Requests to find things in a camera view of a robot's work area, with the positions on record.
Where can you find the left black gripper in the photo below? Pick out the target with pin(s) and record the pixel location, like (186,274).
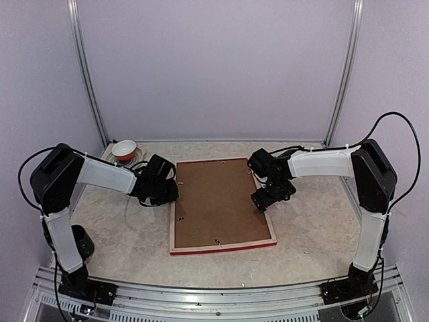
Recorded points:
(173,194)

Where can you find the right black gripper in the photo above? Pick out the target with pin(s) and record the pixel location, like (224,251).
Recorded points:
(289,189)

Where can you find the brown cardboard backing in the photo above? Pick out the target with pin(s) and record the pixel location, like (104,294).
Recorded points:
(214,208)

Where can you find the wooden red picture frame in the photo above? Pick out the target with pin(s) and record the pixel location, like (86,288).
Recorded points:
(174,234)

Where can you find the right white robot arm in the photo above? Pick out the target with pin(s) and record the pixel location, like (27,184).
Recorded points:
(374,177)

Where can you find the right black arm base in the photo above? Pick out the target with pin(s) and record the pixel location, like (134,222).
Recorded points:
(357,284)

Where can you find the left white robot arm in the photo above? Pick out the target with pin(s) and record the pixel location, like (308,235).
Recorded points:
(54,179)

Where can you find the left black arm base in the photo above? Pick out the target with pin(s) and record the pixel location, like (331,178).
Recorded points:
(78,285)

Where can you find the grey round plate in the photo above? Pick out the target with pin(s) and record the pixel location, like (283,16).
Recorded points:
(138,157)

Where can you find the orange white bowl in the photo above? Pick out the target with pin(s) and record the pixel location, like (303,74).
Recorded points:
(124,150)

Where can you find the black cylindrical cup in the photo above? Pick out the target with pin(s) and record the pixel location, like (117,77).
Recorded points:
(84,243)

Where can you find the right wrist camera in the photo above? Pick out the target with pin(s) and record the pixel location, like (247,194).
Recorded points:
(260,162)

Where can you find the aluminium front rail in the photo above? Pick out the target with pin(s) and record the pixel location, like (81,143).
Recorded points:
(141,302)

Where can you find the left aluminium post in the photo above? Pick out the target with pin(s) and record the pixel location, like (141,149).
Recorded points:
(77,34)

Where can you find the aluminium post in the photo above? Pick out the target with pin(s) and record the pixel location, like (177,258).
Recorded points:
(352,44)
(77,34)

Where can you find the right aluminium post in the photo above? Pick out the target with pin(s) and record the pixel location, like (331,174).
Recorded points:
(352,44)

